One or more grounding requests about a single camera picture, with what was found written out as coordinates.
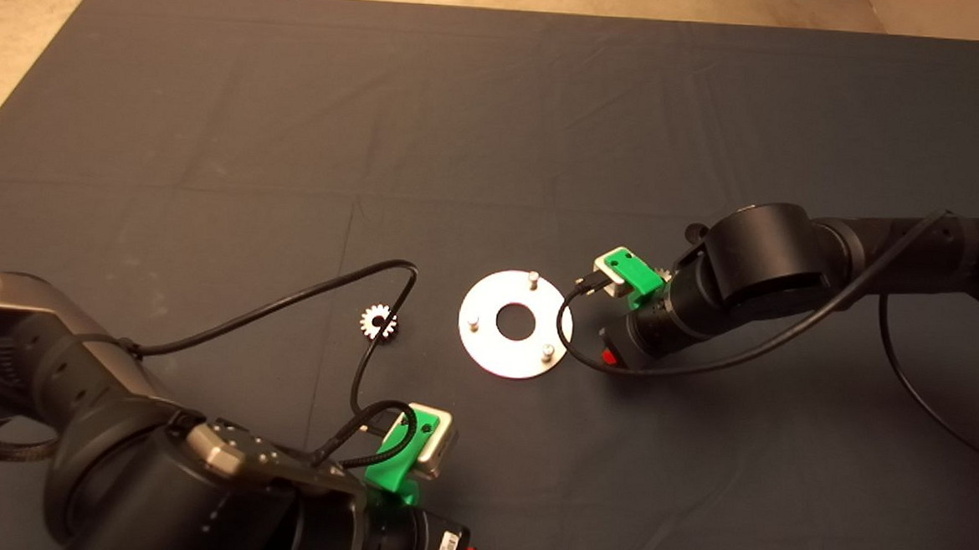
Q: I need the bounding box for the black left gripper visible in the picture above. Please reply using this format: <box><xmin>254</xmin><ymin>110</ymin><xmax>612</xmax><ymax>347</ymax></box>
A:
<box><xmin>358</xmin><ymin>501</ymin><xmax>495</xmax><ymax>550</ymax></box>

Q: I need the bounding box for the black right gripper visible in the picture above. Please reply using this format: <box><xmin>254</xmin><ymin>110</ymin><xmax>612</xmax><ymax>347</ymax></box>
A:
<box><xmin>599</xmin><ymin>285</ymin><xmax>690</xmax><ymax>374</ymax></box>

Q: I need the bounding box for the round metal carrier plate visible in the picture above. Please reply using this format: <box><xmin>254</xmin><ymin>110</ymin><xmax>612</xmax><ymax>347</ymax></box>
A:
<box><xmin>456</xmin><ymin>267</ymin><xmax>577</xmax><ymax>383</ymax></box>

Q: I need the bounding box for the dark grey table cloth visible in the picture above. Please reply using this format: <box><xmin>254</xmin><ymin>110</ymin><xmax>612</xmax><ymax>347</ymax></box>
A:
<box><xmin>0</xmin><ymin>0</ymin><xmax>979</xmax><ymax>550</ymax></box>

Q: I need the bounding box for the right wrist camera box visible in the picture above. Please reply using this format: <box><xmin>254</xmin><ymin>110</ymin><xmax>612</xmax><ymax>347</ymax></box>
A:
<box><xmin>591</xmin><ymin>249</ymin><xmax>630</xmax><ymax>298</ymax></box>

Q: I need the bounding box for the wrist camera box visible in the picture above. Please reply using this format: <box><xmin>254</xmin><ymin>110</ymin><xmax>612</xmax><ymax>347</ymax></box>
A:
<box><xmin>399</xmin><ymin>402</ymin><xmax>457</xmax><ymax>481</ymax></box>
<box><xmin>591</xmin><ymin>249</ymin><xmax>630</xmax><ymax>298</ymax></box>

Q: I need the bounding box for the right green camera mount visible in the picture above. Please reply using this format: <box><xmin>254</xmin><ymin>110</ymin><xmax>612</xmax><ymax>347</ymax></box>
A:
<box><xmin>601</xmin><ymin>246</ymin><xmax>668</xmax><ymax>311</ymax></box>

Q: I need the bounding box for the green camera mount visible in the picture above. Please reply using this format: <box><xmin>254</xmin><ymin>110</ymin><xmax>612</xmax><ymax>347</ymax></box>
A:
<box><xmin>363</xmin><ymin>407</ymin><xmax>441</xmax><ymax>506</ymax></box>
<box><xmin>601</xmin><ymin>246</ymin><xmax>668</xmax><ymax>311</ymax></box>

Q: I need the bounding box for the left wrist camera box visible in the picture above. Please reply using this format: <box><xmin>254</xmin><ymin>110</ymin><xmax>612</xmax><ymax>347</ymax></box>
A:
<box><xmin>399</xmin><ymin>402</ymin><xmax>457</xmax><ymax>481</ymax></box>

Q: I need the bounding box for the left green camera mount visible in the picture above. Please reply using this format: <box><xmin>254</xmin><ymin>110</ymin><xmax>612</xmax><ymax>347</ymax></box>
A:
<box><xmin>363</xmin><ymin>407</ymin><xmax>441</xmax><ymax>506</ymax></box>

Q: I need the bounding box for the right thin black camera cable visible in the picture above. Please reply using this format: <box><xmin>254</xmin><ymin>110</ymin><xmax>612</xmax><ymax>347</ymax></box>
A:
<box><xmin>549</xmin><ymin>189</ymin><xmax>979</xmax><ymax>469</ymax></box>

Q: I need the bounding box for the left braided black loop cable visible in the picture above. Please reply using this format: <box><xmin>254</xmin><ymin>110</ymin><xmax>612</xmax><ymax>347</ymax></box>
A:
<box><xmin>312</xmin><ymin>396</ymin><xmax>418</xmax><ymax>473</ymax></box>

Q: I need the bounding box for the left braided black arm hose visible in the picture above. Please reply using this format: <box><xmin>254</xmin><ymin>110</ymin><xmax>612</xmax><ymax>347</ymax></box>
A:
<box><xmin>0</xmin><ymin>421</ymin><xmax>59</xmax><ymax>465</ymax></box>

